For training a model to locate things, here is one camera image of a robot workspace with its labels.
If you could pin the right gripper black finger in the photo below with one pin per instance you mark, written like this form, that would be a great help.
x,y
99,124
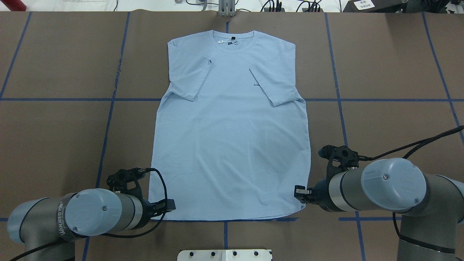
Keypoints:
x,y
300,192

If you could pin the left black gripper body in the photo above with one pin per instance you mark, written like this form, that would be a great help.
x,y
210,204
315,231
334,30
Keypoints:
x,y
146,209

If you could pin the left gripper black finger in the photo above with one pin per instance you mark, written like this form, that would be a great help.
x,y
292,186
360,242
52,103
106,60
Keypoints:
x,y
165,206

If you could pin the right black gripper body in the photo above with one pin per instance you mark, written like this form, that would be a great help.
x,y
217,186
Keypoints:
x,y
320,194

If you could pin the light blue t-shirt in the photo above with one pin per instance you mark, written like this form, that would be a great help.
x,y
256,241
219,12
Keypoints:
x,y
231,135

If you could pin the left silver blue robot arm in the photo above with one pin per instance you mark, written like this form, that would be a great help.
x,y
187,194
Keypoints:
x,y
49,227

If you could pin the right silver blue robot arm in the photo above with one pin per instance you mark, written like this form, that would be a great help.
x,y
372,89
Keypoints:
x,y
426,209

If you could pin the red cylinder bottle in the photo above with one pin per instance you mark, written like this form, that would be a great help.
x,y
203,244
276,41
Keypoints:
x,y
14,5

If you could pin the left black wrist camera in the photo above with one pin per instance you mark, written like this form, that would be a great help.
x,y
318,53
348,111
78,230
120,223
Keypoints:
x,y
127,182

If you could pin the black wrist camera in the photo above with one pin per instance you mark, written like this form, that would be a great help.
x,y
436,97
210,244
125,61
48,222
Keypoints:
x,y
127,182
340,159

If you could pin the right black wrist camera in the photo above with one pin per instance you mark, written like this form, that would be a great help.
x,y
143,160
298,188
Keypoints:
x,y
340,159

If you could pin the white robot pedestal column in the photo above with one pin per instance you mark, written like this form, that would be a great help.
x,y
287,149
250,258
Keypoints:
x,y
226,255

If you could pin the aluminium frame post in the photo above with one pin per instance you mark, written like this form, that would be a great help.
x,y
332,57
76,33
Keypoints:
x,y
226,8

